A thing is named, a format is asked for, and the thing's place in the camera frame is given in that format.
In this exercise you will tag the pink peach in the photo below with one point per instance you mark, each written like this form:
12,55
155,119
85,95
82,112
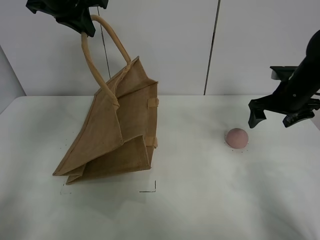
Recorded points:
237,138

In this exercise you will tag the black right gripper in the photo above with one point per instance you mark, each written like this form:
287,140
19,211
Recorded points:
293,95

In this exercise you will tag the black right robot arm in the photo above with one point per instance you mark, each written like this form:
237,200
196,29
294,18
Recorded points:
312,58

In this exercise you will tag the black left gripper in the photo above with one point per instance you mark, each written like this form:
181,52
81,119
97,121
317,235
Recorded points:
71,13

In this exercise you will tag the brown linen tote bag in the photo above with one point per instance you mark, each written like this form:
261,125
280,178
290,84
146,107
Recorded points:
118,135

